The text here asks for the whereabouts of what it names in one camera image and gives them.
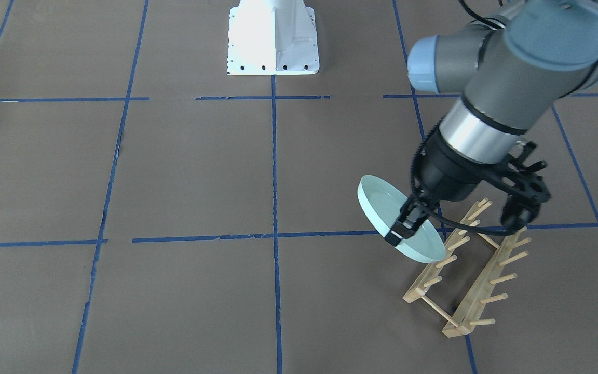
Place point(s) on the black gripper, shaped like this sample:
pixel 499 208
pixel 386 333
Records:
pixel 448 175

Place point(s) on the light green plate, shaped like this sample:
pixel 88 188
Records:
pixel 381 202

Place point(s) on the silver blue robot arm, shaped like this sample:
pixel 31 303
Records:
pixel 509 68

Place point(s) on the wooden dish rack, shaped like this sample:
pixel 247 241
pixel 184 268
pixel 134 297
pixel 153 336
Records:
pixel 461 285

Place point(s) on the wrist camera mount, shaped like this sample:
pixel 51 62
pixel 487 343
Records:
pixel 526 190

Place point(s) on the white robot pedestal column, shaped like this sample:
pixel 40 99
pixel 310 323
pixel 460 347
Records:
pixel 272 38

